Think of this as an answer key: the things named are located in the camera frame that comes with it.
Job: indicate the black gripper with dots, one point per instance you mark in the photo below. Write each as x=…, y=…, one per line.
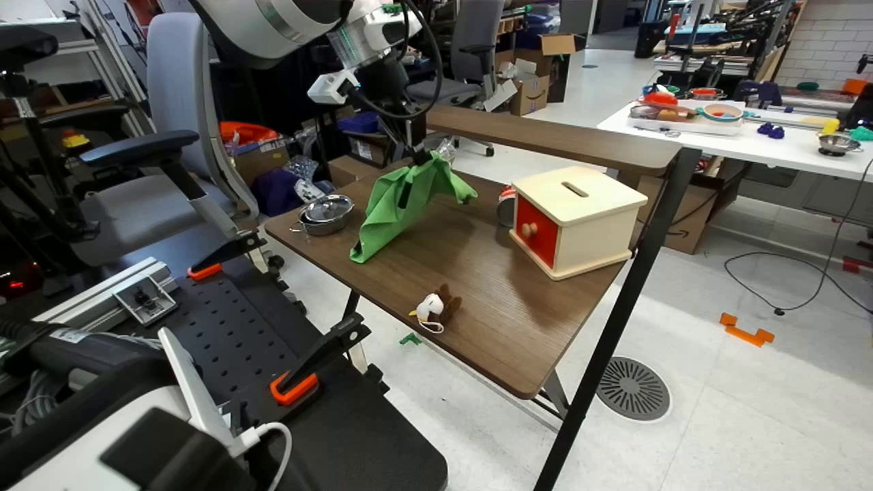
x=382, y=90

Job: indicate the green cloth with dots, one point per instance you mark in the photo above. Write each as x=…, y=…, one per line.
x=401, y=197

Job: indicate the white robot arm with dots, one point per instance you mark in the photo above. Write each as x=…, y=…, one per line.
x=357, y=33

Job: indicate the steel pot with lid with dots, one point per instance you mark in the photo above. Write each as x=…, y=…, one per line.
x=327, y=213

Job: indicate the cardboard box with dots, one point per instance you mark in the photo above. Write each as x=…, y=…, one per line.
x=535, y=63

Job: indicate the long brown bench table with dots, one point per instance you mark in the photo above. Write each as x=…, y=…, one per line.
x=577, y=144

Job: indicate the brown folding table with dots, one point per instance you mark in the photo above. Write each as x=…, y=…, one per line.
x=514, y=322

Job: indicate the small plush toy animal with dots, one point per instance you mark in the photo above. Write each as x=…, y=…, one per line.
x=434, y=310

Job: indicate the wooden box with red drawer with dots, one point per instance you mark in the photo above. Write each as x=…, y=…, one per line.
x=574, y=219

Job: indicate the grey armchair with armrest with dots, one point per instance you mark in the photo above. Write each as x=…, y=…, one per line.
x=183, y=172

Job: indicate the round floor drain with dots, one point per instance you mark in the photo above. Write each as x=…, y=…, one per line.
x=633, y=390

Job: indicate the orange floor marker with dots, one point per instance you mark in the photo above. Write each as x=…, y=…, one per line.
x=757, y=336

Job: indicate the white table with toys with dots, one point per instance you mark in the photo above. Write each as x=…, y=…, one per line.
x=748, y=135

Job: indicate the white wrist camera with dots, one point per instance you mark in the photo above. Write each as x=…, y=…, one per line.
x=333, y=89

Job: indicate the black perforated mount plate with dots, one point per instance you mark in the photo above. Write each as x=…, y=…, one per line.
x=241, y=335

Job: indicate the orange handled black clamp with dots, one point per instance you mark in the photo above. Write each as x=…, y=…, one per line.
x=301, y=380

